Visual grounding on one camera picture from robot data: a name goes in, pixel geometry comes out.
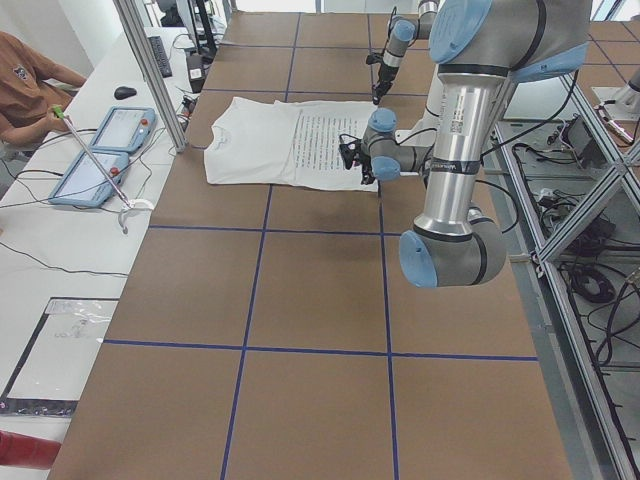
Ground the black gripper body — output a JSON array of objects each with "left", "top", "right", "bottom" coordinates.
[
  {"left": 374, "top": 63, "right": 397, "bottom": 93},
  {"left": 352, "top": 148, "right": 373, "bottom": 176}
]

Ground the white long-sleeve printed shirt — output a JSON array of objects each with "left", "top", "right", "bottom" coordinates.
[{"left": 204, "top": 97, "right": 377, "bottom": 192}]

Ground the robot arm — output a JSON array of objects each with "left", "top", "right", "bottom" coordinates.
[
  {"left": 366, "top": 1, "right": 444, "bottom": 106},
  {"left": 340, "top": 1, "right": 591, "bottom": 288}
]

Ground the black box with label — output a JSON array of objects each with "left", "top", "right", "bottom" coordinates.
[{"left": 186, "top": 53, "right": 206, "bottom": 93}]

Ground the black keyboard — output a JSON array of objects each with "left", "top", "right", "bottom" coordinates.
[{"left": 148, "top": 36, "right": 173, "bottom": 78}]

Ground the metal grabber stick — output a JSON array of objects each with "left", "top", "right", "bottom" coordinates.
[{"left": 51, "top": 105, "right": 155, "bottom": 234}]

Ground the upper blue teach pendant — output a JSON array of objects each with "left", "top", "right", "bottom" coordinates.
[{"left": 89, "top": 106, "right": 157, "bottom": 154}]

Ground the blue teach pendant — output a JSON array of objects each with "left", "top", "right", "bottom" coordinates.
[
  {"left": 48, "top": 151, "right": 129, "bottom": 208},
  {"left": 89, "top": 106, "right": 157, "bottom": 154}
]

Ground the black computer mouse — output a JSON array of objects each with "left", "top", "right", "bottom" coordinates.
[{"left": 113, "top": 86, "right": 137, "bottom": 100}]

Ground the lower blue teach pendant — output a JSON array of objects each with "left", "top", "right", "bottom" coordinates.
[{"left": 48, "top": 151, "right": 129, "bottom": 208}]

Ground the person in brown shirt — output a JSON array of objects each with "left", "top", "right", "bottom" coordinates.
[{"left": 1, "top": 32, "right": 86, "bottom": 147}]

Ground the clear plastic document sleeve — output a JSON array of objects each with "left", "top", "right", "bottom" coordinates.
[{"left": 1, "top": 297, "right": 118, "bottom": 418}]

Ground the red cylinder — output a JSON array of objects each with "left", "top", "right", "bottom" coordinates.
[{"left": 0, "top": 430, "right": 62, "bottom": 470}]

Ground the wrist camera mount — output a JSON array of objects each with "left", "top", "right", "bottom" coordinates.
[
  {"left": 338, "top": 134, "right": 361, "bottom": 170},
  {"left": 365, "top": 52, "right": 384, "bottom": 65}
]

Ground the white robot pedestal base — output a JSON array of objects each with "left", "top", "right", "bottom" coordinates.
[{"left": 396, "top": 72, "right": 443, "bottom": 147}]

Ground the aluminium frame post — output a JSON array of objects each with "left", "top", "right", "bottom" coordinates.
[{"left": 113, "top": 0, "right": 187, "bottom": 153}]

